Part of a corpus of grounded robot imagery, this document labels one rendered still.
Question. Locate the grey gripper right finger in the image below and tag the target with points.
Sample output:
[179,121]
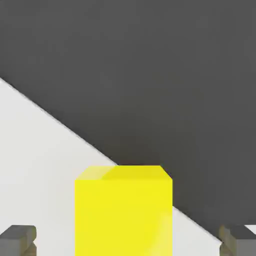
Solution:
[238,243]

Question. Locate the small yellow cube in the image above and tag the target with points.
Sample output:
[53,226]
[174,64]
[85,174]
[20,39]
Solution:
[123,214]

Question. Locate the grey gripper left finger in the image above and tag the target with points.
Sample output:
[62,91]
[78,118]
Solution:
[17,240]

